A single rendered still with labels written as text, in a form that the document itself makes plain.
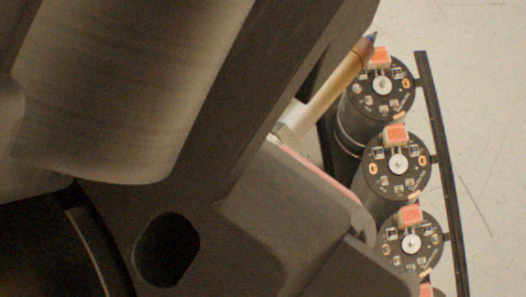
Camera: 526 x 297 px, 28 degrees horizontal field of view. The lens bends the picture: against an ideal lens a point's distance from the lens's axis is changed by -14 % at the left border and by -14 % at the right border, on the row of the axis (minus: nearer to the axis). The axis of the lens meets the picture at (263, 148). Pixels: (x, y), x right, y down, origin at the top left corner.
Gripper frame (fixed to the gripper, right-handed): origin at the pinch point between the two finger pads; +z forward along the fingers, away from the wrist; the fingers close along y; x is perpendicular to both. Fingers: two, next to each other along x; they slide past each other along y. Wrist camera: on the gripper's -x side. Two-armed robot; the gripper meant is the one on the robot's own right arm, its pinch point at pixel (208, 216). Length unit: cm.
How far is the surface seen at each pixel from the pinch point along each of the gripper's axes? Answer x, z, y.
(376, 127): -2.7, 12.5, -1.1
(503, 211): -2.5, 18.6, -7.4
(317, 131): -0.8, 16.4, 1.0
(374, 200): -0.7, 11.6, -2.5
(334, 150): -0.8, 15.3, -0.1
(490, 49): -7.8, 21.3, -3.0
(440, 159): -3.2, 11.9, -3.7
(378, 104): -3.4, 12.0, -0.8
